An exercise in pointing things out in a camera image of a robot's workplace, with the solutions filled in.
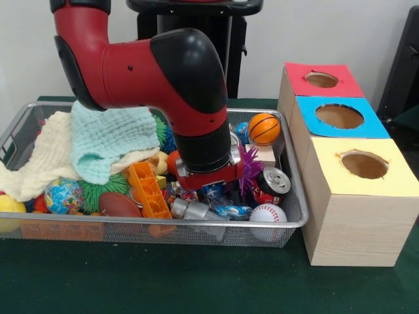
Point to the dark green table cloth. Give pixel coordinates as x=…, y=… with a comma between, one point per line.
x=196, y=278

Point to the mint waffle cloth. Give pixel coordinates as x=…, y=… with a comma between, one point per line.
x=108, y=137

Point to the wooden box with three holes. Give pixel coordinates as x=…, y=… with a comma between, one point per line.
x=353, y=229

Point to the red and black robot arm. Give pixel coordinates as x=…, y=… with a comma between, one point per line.
x=131, y=72

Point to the purple spiky rubber ball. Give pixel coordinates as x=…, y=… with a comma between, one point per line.
x=252, y=173

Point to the shallow silver mesh bin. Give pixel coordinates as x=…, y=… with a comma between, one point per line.
x=131, y=232

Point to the orange toy basketball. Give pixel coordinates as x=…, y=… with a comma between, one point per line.
x=264, y=129

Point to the white toy baseball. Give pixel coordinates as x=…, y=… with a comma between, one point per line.
x=268, y=216

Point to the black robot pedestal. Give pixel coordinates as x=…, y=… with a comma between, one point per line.
x=234, y=49

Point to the black upright panel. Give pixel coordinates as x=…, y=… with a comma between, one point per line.
x=402, y=65

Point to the orange plastic building brick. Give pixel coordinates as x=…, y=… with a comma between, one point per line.
x=150, y=193

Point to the globe print ball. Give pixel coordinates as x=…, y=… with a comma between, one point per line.
x=63, y=196

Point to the cream waffle cloth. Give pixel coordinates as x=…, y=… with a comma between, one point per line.
x=42, y=163

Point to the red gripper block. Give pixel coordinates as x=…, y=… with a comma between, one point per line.
x=212, y=178

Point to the dark green side-table cloth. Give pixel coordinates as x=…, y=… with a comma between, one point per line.
x=409, y=119

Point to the brown toy football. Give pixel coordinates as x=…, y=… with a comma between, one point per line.
x=119, y=204

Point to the silver metal fitting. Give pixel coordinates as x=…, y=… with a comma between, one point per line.
x=193, y=209

